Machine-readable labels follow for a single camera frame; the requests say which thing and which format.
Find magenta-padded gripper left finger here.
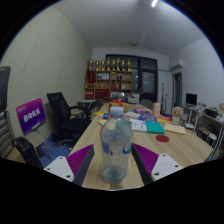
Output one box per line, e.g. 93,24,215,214
43,143,95,187

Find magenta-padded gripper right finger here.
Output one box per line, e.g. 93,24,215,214
130,143,184,186

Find clear plastic water bottle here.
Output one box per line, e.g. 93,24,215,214
99,105,134,184

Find flat round red coaster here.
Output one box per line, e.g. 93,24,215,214
155,134,170,143

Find black bag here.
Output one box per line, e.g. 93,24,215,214
12,136,44,169

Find teal book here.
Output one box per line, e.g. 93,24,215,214
145,120,166,135

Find orange red book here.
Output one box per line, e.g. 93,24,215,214
156,114,173,124

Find black office chair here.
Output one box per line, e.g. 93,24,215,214
46,92,92,144

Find blue patterned book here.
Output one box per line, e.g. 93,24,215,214
138,113,158,122

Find pink flowers in white pot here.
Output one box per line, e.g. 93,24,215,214
171,105,185,126

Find white round stool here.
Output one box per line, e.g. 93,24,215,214
206,133,219,149

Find small upright orange box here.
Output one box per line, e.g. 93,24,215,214
152,102,162,116

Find pink purple packet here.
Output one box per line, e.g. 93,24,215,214
133,107,152,115

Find purple sign board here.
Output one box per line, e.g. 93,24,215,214
15,97,47,136

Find white printed leaflet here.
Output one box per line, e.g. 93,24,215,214
123,111,142,120

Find cluttered wooden side desk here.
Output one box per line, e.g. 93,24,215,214
183,103,224,151

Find silver ribbed suitcase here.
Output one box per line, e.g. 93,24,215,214
0,111,15,158

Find grey padded chair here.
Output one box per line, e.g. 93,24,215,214
139,98,154,109

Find yellow folder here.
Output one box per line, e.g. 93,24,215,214
93,110,106,118

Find small round white table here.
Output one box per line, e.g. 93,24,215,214
77,99,98,111

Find black computer monitor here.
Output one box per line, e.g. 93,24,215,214
185,93,198,107

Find yellow gift box red ribbon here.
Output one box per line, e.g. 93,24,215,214
108,97,132,114

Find black framed glass door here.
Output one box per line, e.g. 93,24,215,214
105,54,158,103

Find wooden shelf unit with trophies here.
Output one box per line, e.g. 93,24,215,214
84,57,134,103

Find black suitcase with tan trim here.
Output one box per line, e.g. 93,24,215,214
0,65,11,113

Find white wall air conditioner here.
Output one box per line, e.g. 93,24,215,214
169,59,185,71

